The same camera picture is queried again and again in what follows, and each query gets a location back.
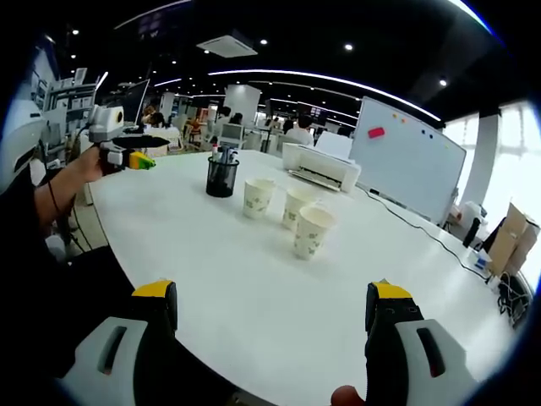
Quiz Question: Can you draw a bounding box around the dark cloth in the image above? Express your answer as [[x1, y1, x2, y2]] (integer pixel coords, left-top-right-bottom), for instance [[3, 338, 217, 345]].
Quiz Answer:
[[484, 217, 506, 255]]

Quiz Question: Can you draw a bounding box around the thin curved ceiling light strip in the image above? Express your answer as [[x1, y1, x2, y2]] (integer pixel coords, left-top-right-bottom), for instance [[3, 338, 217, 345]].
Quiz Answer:
[[207, 69, 445, 123]]

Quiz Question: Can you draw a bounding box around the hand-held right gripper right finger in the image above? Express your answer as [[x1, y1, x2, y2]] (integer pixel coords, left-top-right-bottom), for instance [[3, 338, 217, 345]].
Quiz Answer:
[[363, 281, 481, 406]]

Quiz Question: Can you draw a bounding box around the black mesh pen holder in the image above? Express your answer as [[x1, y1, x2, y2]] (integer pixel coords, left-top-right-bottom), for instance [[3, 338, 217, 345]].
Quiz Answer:
[[205, 156, 241, 199]]

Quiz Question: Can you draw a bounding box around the ceiling air conditioner unit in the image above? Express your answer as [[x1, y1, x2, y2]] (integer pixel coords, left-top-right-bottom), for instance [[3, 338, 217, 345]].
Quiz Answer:
[[195, 29, 259, 59]]

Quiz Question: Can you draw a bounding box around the person's right hand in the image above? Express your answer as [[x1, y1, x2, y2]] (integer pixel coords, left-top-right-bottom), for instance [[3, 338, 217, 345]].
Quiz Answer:
[[331, 385, 367, 406]]

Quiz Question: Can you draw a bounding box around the wide curved ceiling light strip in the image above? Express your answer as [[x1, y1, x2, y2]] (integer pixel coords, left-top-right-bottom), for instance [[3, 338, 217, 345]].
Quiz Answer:
[[447, 0, 495, 37]]

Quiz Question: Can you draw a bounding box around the white standing whiteboard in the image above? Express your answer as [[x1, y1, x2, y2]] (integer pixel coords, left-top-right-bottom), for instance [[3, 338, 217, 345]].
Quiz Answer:
[[349, 96, 467, 225]]

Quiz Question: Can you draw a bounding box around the white green-print paper cup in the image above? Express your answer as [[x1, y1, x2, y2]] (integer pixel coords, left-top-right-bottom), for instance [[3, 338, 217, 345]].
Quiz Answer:
[[281, 187, 316, 232], [243, 177, 277, 220], [293, 206, 338, 261]]

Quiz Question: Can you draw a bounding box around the white office chair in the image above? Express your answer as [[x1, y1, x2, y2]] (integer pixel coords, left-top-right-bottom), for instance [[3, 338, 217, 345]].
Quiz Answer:
[[219, 122, 246, 150]]

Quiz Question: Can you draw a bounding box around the white shoe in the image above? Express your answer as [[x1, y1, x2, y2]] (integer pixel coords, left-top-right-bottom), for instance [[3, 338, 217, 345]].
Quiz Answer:
[[44, 236, 68, 259]]

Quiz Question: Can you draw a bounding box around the black bottle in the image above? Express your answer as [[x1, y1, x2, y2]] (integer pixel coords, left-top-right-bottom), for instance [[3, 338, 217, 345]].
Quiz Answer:
[[462, 217, 481, 250]]

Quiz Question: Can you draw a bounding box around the person's black clothing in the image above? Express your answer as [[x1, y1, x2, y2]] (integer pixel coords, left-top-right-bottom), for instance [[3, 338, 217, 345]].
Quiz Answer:
[[0, 185, 140, 381]]

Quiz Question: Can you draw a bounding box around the brown cardboard box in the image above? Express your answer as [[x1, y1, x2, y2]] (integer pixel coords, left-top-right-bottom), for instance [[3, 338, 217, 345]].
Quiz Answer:
[[488, 228, 532, 278], [505, 201, 541, 250]]

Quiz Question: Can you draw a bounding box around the white printer paper stack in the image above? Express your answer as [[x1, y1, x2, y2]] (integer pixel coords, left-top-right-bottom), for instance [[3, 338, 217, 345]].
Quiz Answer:
[[315, 131, 354, 156]]

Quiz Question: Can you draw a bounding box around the blue white wall poster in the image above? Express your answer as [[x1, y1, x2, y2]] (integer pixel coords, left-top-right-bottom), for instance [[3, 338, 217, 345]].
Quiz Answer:
[[31, 41, 60, 107]]

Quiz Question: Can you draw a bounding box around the white plastic container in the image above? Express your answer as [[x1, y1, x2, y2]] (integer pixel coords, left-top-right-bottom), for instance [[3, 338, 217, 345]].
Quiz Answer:
[[460, 200, 487, 225]]

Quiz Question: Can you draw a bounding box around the person's left hand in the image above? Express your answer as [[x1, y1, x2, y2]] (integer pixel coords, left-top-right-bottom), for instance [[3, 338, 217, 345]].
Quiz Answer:
[[74, 145, 113, 183]]

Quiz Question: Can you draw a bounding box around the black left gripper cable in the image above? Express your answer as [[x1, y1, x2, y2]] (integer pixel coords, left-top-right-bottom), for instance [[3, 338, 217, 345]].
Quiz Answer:
[[46, 179, 92, 255]]

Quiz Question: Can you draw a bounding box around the white worn device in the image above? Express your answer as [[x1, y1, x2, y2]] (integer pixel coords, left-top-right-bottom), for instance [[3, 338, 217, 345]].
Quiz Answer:
[[0, 96, 47, 194]]

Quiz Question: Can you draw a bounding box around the dark computer monitor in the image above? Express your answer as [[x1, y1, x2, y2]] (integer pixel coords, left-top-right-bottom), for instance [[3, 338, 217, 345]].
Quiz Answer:
[[122, 79, 151, 126]]

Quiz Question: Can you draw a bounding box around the large bright window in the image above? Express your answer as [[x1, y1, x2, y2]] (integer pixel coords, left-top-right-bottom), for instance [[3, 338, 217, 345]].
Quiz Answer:
[[443, 96, 541, 276]]

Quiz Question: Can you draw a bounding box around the white shelf unit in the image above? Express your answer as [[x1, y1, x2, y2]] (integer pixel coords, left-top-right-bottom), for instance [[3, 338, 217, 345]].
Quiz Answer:
[[44, 67, 101, 136]]

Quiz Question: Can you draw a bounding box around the black table cable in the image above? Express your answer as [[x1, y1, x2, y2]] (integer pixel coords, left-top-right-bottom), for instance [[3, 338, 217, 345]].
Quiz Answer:
[[358, 188, 494, 280]]

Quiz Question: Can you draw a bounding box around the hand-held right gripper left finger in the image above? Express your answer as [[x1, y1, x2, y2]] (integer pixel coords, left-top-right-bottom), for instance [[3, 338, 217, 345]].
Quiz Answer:
[[57, 279, 179, 406]]

